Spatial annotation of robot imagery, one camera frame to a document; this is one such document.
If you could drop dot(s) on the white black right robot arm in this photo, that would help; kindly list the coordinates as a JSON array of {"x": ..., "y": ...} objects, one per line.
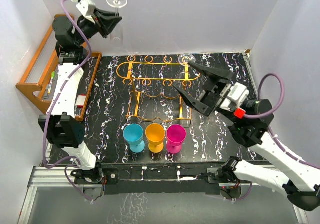
[{"x": 292, "y": 177}]

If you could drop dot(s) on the clear wine glass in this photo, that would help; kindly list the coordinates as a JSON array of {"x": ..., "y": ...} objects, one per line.
[
  {"x": 116, "y": 36},
  {"x": 184, "y": 60}
]

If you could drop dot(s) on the orange wooden shelf rack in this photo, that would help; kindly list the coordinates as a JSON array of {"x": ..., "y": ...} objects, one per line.
[{"x": 36, "y": 79}]

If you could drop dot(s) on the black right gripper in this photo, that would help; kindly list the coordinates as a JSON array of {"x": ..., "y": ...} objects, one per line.
[{"x": 212, "y": 89}]

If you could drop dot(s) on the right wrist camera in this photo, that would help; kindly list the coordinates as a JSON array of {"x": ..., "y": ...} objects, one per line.
[{"x": 231, "y": 99}]

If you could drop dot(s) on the pink plastic goblet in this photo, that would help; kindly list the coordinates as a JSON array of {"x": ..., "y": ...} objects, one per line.
[{"x": 175, "y": 135}]

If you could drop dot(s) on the gold wire glass rack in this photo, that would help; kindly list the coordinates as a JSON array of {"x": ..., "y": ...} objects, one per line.
[{"x": 152, "y": 97}]

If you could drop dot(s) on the small red white box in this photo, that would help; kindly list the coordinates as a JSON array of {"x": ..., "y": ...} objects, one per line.
[{"x": 80, "y": 101}]

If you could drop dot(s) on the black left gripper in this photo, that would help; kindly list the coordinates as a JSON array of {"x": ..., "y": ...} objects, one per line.
[{"x": 107, "y": 21}]

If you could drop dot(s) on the blue plastic goblet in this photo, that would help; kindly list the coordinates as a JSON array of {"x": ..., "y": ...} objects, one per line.
[{"x": 134, "y": 136}]

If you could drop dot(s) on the green capped marker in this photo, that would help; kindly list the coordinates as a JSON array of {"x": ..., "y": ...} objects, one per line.
[{"x": 51, "y": 82}]

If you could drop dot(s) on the orange plastic goblet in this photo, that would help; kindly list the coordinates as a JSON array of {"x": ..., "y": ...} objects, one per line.
[{"x": 155, "y": 135}]

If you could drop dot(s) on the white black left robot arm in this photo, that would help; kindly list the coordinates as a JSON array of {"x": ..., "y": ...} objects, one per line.
[{"x": 59, "y": 125}]

